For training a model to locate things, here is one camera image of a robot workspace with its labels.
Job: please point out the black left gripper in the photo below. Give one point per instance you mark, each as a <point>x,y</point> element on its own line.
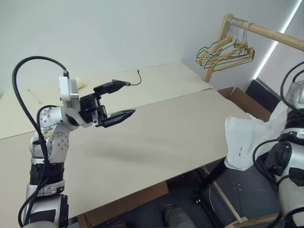
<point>91,109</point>

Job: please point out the white garment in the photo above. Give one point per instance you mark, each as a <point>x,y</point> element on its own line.
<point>242,137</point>

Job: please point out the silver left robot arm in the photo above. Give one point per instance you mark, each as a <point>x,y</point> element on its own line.
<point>59,145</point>

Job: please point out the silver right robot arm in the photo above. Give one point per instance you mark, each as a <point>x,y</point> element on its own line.
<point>292,202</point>

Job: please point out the pale yellow foam roll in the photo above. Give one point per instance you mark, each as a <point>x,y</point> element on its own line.
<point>80,83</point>

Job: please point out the thin pale stick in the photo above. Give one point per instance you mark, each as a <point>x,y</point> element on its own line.
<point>34,96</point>

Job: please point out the flat brown cardboard sheet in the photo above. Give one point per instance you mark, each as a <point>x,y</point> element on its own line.
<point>123,209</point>

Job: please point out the brown cardboard box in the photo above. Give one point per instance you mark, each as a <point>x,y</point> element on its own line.
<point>247,102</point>

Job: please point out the black flat panel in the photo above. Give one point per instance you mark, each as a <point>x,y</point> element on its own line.
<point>263,95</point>

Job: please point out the light wooden floor slat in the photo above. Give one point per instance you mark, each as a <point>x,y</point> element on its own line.
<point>228,202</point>

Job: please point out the black floor plate white marks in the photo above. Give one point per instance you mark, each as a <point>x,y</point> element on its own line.
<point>242,187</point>

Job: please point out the light wooden clothes rack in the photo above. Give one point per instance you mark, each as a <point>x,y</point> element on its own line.
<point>268,32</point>

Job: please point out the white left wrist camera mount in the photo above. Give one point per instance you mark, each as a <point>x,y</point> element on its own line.
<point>70,91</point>

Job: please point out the black metal table frame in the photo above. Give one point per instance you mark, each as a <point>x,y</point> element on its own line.
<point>211,177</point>

